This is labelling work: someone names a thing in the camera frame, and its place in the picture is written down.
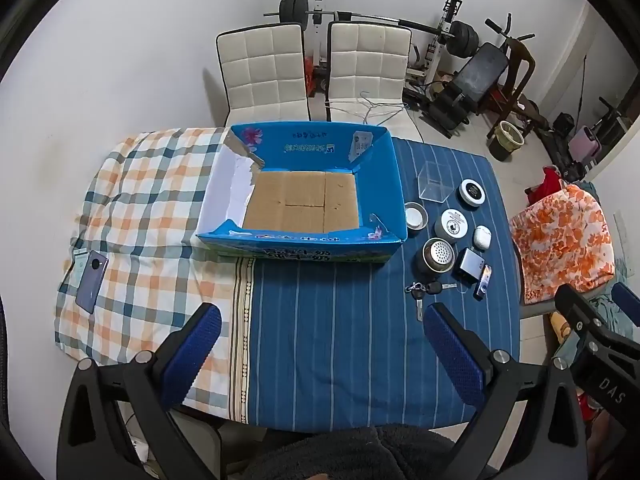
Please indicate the barbell with black plates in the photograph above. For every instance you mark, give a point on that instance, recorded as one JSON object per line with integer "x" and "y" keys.
{"x": 462, "y": 40}

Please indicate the black bag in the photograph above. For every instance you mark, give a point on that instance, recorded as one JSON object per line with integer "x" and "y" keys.
{"x": 564, "y": 124}

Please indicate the blue cardboard box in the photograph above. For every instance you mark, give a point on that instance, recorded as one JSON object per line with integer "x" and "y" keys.
{"x": 300, "y": 205}

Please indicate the round black and white tin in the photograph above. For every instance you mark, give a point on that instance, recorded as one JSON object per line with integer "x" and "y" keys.
{"x": 471, "y": 191}

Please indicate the metal strainer cup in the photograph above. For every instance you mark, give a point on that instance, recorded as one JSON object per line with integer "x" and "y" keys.
{"x": 437, "y": 255}

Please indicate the small metal bowl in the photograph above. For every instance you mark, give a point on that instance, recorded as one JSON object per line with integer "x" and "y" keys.
{"x": 415, "y": 216}

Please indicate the brown exercise machine frame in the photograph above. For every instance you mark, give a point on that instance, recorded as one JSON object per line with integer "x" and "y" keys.
{"x": 517, "y": 67}

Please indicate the dark bucket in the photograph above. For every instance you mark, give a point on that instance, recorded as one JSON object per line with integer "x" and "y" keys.
{"x": 505, "y": 142}

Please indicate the silver and black lighter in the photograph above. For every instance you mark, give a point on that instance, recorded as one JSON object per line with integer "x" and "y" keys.
{"x": 483, "y": 282}

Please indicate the white earbud case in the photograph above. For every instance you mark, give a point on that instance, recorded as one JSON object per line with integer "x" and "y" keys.
{"x": 482, "y": 236}

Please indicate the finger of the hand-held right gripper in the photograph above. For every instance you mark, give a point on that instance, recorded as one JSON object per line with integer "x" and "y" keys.
{"x": 629, "y": 301}
{"x": 575, "y": 307}

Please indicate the pale green card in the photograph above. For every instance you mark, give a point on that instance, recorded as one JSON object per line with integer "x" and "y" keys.
{"x": 78, "y": 265}

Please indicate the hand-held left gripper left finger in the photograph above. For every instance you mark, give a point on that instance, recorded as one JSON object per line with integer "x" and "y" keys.
{"x": 192, "y": 355}

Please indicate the grey smartphone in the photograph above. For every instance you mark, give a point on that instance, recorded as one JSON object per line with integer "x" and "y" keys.
{"x": 91, "y": 282}

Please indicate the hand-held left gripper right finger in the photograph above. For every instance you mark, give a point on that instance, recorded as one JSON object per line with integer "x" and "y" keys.
{"x": 452, "y": 355}

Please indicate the silver rectangular case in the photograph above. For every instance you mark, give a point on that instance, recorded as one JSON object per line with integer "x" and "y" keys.
{"x": 470, "y": 262}

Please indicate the red equipment part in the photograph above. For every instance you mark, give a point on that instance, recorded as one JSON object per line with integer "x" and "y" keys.
{"x": 312, "y": 75}

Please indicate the teal cloth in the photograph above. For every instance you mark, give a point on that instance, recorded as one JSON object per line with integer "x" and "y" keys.
{"x": 607, "y": 306}

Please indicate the clear plastic box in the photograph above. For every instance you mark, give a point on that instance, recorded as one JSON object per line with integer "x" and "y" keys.
{"x": 440, "y": 186}

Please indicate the black padded exercise bench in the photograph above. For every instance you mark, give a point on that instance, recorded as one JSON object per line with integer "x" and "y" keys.
{"x": 480, "y": 72}

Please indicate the black car key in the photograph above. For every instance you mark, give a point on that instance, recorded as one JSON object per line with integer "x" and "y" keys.
{"x": 434, "y": 288}

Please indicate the round white lidded tin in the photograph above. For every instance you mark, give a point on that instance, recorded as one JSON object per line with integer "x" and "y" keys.
{"x": 452, "y": 222}

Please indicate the orange floral cushion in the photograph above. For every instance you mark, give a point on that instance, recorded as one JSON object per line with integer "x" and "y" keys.
{"x": 560, "y": 245}

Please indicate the white padded chair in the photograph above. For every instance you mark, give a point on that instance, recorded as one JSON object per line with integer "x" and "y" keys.
{"x": 367, "y": 65}
{"x": 262, "y": 75}

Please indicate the pink bag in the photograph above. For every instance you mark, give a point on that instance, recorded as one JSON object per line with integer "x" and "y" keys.
{"x": 585, "y": 146}

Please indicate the red cloth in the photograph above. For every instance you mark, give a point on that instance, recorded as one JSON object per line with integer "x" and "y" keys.
{"x": 547, "y": 185}

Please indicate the blue striped cloth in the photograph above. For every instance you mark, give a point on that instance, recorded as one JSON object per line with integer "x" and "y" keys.
{"x": 340, "y": 340}

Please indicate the orange checked cloth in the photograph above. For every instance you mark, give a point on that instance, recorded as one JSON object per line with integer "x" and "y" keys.
{"x": 150, "y": 220}

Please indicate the white barbell rack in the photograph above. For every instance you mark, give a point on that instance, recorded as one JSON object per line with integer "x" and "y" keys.
{"x": 317, "y": 15}

